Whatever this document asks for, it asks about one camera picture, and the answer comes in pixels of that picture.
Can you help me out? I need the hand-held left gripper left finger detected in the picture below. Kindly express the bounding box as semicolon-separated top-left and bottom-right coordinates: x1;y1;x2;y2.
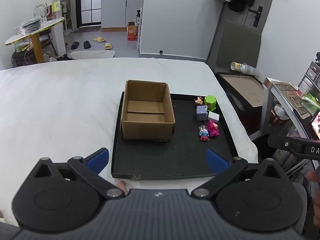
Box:
34;148;125;200

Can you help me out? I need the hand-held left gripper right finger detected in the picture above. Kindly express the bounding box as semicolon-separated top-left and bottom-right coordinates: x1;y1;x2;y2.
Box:
191;149;284;200

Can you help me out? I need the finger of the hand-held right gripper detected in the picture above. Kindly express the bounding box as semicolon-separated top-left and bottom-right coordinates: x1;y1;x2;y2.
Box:
267;134;320;159

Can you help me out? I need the blue and red pig figurine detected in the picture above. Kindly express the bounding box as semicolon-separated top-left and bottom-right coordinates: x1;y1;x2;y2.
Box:
199;127;210;142

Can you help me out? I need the pink dinosaur figurine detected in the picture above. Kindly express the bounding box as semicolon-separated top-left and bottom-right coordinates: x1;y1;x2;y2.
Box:
207;120;221;137

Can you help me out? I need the black tray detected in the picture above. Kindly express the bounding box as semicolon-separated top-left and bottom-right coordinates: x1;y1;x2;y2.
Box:
111;91;239;180

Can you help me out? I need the purple toy figure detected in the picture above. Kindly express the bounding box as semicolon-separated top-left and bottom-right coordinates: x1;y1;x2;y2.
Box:
196;105;208;121

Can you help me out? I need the brown cardboard box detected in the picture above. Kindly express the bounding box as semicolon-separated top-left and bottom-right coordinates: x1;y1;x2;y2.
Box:
121;80;176;141

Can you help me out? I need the person's left hand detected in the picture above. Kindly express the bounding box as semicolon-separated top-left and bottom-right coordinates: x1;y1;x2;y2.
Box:
117;181;129;195

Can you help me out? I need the person's right hand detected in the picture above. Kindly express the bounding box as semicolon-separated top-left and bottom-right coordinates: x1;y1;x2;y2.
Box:
307;170;320;182

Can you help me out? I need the smartphone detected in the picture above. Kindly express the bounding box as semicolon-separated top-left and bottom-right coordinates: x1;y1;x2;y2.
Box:
309;109;320;141

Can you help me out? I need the metal side table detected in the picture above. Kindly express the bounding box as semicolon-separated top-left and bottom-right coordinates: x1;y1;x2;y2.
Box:
261;77;320;144

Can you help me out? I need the green tissue pack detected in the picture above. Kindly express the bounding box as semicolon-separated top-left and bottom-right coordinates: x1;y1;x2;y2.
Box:
301;93;320;113

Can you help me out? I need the patterned flat box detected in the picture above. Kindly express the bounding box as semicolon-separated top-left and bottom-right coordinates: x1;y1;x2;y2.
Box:
271;81;311;120

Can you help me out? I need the green cube box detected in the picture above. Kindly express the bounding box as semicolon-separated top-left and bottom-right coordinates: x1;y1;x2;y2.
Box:
204;95;217;111

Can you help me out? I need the small drawer organiser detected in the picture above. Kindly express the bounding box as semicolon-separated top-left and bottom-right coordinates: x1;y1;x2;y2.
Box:
297;60;320;98

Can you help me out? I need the white floor mat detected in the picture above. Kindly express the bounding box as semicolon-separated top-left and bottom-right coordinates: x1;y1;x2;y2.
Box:
70;50;116;60

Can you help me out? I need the grey board panel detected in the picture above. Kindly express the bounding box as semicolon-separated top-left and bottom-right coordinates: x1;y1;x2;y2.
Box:
206;19;262;68

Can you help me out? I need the dark wooden stool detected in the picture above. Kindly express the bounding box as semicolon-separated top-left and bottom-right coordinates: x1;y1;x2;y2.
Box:
11;30;54;66

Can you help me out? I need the dark door mat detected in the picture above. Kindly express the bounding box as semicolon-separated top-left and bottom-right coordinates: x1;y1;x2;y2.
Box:
73;26;102;34

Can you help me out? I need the black door lock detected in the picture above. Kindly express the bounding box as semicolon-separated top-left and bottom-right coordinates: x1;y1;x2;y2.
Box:
252;6;264;28

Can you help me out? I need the orange carton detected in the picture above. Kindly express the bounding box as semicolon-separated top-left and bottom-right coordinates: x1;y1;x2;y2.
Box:
126;21;139;41

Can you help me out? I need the round table with yellow edge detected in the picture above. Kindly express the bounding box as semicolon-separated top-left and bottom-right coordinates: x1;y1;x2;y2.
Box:
4;17;65;63

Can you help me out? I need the white kitchen cabinet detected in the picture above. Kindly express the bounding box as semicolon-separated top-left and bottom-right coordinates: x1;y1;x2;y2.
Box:
100;0;145;32

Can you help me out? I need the clear plastic container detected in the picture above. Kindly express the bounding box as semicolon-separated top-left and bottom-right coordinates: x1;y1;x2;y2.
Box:
15;16;43;35

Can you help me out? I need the white standing fan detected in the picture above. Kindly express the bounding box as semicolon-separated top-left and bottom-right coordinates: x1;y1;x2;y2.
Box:
60;0;73;35

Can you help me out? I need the black framed glass door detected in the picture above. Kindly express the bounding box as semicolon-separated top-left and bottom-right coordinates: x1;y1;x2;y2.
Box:
79;0;103;27

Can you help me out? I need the clear glass jar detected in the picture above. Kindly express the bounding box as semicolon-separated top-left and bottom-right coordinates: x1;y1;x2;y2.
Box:
33;1;47;22

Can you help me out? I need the black picture frame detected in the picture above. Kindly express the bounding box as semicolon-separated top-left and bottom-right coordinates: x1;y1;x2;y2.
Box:
215;72;266;117

